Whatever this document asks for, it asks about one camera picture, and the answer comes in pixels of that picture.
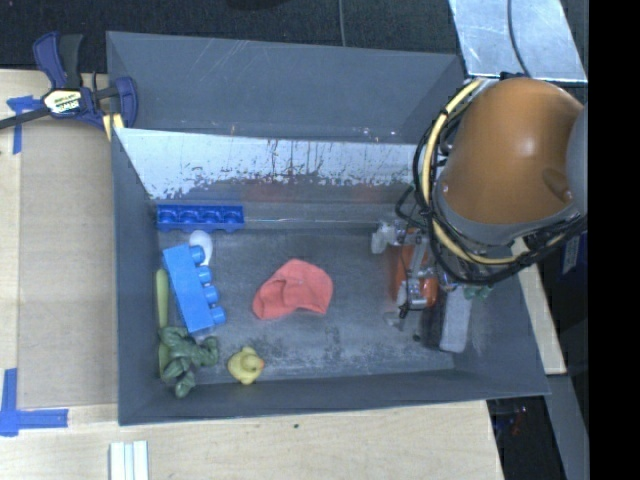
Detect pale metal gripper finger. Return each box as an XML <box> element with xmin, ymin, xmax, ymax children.
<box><xmin>370</xmin><ymin>219</ymin><xmax>427</xmax><ymax>258</ymax></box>
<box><xmin>383</xmin><ymin>267</ymin><xmax>431</xmax><ymax>342</ymax></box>

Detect orange rounded object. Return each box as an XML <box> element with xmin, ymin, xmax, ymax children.
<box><xmin>388</xmin><ymin>241</ymin><xmax>441</xmax><ymax>311</ymax></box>

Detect salmon red cloth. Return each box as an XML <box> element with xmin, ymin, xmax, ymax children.
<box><xmin>251</xmin><ymin>258</ymin><xmax>335</xmax><ymax>322</ymax></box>

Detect grey metal bin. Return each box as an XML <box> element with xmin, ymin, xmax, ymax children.
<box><xmin>104</xmin><ymin>30</ymin><xmax>553</xmax><ymax>427</ymax></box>

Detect white rounded object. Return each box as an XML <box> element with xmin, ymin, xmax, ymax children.
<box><xmin>188</xmin><ymin>228</ymin><xmax>215</xmax><ymax>266</ymax></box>

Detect dark blue toy brick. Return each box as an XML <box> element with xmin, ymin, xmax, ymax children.
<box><xmin>155</xmin><ymin>203</ymin><xmax>247</xmax><ymax>235</ymax></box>

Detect yellow rubber duck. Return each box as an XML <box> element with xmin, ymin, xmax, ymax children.
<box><xmin>226</xmin><ymin>345</ymin><xmax>266</xmax><ymax>386</ymax></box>

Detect light blue toy brick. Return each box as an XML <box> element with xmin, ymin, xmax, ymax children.
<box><xmin>160</xmin><ymin>243</ymin><xmax>228</xmax><ymax>336</ymax></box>

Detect yellow-green stick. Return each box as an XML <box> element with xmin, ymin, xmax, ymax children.
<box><xmin>154</xmin><ymin>267</ymin><xmax>174</xmax><ymax>377</ymax></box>

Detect olive green toy figure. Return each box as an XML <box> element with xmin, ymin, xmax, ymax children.
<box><xmin>157</xmin><ymin>324</ymin><xmax>221</xmax><ymax>400</ymax></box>

